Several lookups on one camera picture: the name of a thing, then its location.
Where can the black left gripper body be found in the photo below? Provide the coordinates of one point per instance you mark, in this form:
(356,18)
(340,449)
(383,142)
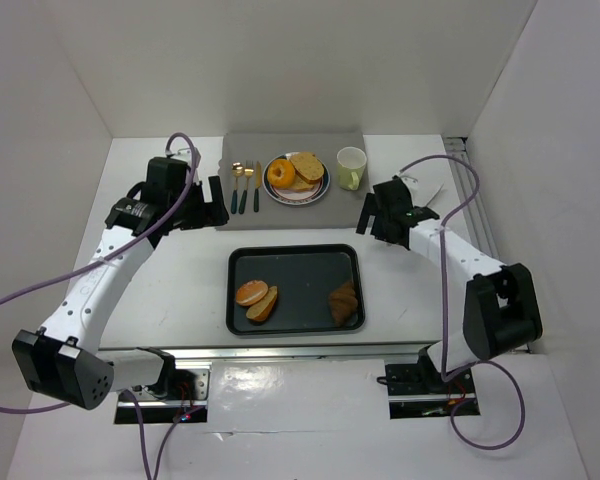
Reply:
(206,206)

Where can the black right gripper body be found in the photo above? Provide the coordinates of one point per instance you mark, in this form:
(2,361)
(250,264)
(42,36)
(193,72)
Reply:
(377,220)

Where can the orange bagel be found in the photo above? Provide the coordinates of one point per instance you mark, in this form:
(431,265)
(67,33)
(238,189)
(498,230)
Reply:
(281,173)

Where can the large seeded bread slice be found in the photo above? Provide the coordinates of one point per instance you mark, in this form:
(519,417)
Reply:
(300,185)

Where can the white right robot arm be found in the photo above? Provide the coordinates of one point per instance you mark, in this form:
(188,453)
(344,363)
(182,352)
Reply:
(431,239)

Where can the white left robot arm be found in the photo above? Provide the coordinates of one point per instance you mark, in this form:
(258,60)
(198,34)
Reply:
(60,359)

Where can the small oval bread slice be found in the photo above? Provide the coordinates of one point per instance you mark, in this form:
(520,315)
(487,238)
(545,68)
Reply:
(260,311)

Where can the grey cloth placemat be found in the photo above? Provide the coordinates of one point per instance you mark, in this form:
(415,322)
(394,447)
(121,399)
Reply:
(338,208)

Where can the pale green mug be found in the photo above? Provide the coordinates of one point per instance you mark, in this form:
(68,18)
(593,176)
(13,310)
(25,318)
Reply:
(351,166)

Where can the white plate teal red rim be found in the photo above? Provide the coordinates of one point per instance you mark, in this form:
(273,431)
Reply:
(291,198)

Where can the sesame bun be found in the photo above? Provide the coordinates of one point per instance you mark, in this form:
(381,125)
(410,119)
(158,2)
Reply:
(251,292)

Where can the brown croissant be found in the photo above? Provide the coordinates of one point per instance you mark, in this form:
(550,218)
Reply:
(343,303)

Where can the black baking tray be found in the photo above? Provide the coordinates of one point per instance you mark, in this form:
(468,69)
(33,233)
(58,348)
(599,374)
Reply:
(305,275)

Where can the gold spoon green handle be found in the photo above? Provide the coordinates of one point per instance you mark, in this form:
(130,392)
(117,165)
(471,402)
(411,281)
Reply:
(237,170)

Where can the gold fork green handle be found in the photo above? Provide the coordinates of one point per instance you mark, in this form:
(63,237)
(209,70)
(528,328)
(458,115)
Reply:
(248,172)

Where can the gold knife green handle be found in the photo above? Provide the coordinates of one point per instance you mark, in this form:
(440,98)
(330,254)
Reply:
(258,181)

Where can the aluminium front rail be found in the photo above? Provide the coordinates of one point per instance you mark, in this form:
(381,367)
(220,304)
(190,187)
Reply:
(333,351)

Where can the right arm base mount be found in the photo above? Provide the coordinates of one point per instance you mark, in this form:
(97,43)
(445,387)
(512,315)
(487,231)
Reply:
(415,393)

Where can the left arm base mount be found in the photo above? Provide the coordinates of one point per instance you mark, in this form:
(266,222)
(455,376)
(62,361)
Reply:
(185,402)

